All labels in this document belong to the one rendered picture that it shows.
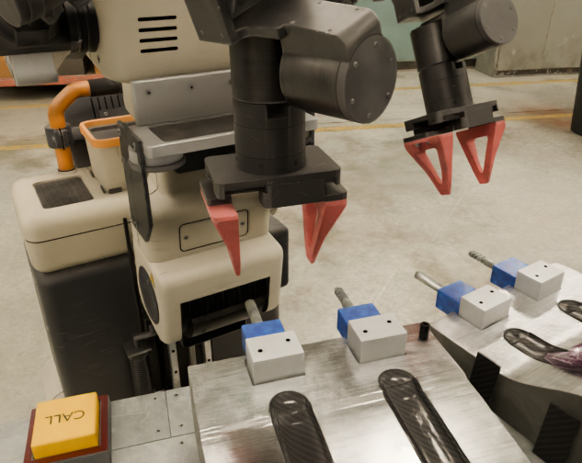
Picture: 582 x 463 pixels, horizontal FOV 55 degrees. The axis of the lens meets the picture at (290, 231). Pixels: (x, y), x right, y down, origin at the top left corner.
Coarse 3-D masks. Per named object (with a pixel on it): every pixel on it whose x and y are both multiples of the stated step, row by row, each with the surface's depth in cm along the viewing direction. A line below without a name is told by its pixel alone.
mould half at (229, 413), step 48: (432, 336) 59; (192, 384) 53; (240, 384) 53; (288, 384) 53; (336, 384) 53; (432, 384) 53; (240, 432) 48; (336, 432) 48; (384, 432) 48; (480, 432) 48
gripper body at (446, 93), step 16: (448, 64) 66; (464, 64) 67; (432, 80) 67; (448, 80) 66; (464, 80) 67; (432, 96) 67; (448, 96) 66; (464, 96) 66; (432, 112) 68; (448, 112) 65; (416, 128) 68
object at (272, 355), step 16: (256, 320) 61; (272, 320) 60; (256, 336) 57; (272, 336) 55; (288, 336) 55; (256, 352) 53; (272, 352) 53; (288, 352) 53; (256, 368) 52; (272, 368) 53; (288, 368) 53; (256, 384) 53
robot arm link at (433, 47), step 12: (444, 12) 66; (432, 24) 65; (420, 36) 66; (432, 36) 66; (420, 48) 67; (432, 48) 66; (444, 48) 66; (420, 60) 67; (432, 60) 66; (444, 60) 66; (456, 60) 67; (420, 72) 70
